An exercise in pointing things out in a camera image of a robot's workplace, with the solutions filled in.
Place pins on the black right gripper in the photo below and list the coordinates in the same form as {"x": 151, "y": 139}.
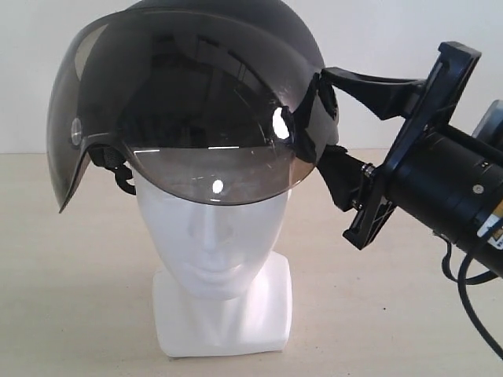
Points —
{"x": 425, "y": 104}

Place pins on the black helmet with tinted visor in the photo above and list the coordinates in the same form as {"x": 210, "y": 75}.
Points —
{"x": 215, "y": 102}

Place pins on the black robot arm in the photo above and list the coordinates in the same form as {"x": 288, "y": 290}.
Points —
{"x": 447, "y": 180}

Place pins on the white mannequin head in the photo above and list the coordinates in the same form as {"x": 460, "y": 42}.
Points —
{"x": 221, "y": 289}

